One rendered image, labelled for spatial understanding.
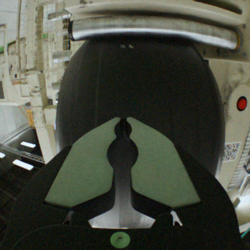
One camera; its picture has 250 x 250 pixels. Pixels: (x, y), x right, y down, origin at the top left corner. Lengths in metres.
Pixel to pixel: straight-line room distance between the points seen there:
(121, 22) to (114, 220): 0.34
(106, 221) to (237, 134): 0.43
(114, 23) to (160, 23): 0.08
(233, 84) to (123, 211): 0.40
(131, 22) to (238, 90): 0.33
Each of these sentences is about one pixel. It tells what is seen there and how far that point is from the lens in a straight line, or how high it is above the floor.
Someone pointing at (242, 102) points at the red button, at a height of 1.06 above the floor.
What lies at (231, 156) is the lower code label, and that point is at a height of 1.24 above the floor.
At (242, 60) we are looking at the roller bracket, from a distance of 0.37.
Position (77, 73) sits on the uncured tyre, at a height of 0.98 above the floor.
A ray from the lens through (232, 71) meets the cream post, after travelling 0.46.
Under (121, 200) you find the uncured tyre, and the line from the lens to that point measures 0.25.
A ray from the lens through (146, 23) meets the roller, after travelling 0.30.
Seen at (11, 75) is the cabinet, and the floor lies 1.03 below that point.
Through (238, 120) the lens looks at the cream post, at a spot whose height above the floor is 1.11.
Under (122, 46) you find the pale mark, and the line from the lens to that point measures 0.28.
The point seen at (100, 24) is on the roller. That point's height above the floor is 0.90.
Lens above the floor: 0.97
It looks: 23 degrees up
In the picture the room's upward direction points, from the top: 179 degrees clockwise
